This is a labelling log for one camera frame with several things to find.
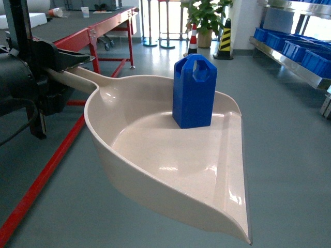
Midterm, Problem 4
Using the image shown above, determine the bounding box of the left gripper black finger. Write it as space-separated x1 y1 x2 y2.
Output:
38 82 74 116
55 50 95 72

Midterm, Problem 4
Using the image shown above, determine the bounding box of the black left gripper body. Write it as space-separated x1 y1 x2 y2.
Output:
28 39 66 90

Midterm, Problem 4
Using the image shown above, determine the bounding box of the blue plastic part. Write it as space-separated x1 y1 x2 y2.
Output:
172 54 217 129

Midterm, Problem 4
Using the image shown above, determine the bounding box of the beige plastic dustpan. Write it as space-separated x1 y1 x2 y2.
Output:
43 66 253 245

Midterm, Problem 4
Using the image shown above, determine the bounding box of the stainless steel shelf rack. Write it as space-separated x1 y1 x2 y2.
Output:
249 1 330 119

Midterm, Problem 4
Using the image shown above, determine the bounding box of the white foam block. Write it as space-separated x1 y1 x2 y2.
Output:
0 12 47 30

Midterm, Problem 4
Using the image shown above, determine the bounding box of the clear plastic cup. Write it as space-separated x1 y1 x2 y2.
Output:
81 7 89 18

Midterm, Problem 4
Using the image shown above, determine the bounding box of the metal railing barrier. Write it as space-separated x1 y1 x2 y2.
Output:
139 1 189 49

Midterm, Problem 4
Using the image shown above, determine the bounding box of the red white traffic cone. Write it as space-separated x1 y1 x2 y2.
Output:
183 23 198 57

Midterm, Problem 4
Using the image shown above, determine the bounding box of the green potted plant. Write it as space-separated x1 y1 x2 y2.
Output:
180 0 233 48

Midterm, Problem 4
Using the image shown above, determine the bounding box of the yellow black traffic cone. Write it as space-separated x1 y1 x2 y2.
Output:
213 18 233 60

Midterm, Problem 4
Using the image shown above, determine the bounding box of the red metal table frame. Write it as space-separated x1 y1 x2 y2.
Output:
1 7 138 247

